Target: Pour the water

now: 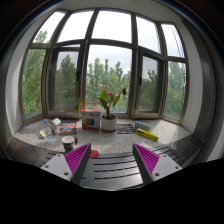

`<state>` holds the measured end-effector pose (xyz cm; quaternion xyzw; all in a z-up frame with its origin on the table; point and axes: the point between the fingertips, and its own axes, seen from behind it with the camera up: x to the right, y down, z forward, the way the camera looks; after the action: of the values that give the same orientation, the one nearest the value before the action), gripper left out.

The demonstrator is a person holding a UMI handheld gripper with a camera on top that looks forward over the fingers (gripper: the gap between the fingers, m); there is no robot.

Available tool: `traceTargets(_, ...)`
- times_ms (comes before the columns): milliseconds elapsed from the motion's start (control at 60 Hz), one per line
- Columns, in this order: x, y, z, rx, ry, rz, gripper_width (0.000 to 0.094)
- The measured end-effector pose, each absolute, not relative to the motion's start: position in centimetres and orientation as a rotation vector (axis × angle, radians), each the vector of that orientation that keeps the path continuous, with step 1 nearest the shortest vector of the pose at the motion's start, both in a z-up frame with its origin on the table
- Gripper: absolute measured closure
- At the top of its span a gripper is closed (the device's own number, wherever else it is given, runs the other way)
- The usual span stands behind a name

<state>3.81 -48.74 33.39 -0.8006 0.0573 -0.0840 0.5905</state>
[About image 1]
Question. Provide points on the potted plant in white pot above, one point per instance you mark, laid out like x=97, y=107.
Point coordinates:
x=108, y=100

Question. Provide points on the white wrapped package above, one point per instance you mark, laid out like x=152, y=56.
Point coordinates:
x=54, y=124

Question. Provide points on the bay window frame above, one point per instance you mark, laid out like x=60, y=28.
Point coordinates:
x=73, y=55

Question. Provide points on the red and white box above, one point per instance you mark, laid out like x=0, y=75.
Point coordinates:
x=91, y=119

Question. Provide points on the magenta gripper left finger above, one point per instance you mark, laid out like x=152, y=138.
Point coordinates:
x=77, y=160

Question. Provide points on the white mug with dark print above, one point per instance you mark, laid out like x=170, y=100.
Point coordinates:
x=69, y=142

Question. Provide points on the yellow long box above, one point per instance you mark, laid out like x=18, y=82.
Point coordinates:
x=147, y=134

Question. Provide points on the colourful flat book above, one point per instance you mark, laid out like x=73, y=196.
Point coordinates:
x=67, y=128

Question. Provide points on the light blue small box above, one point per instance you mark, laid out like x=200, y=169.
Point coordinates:
x=142, y=126

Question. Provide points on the dark slatted bench top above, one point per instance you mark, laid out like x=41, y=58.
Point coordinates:
x=116, y=169

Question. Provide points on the clear plastic water bottle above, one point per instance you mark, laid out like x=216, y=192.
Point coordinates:
x=48, y=132

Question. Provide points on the red round coaster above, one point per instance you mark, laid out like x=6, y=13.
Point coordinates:
x=94, y=154

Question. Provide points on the black perforated tray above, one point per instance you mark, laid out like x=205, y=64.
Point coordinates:
x=125, y=128

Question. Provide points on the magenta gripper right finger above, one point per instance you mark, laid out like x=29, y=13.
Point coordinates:
x=146, y=161

